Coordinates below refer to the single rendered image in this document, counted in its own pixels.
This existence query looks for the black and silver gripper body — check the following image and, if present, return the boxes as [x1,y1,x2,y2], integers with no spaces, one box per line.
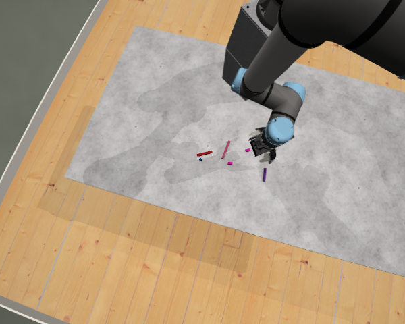
[248,135,275,157]

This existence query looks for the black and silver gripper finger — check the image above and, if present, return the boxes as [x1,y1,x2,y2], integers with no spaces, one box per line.
[249,127,265,136]
[259,150,276,164]

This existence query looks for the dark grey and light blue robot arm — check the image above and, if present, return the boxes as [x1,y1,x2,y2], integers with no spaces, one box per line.
[231,0,405,150]

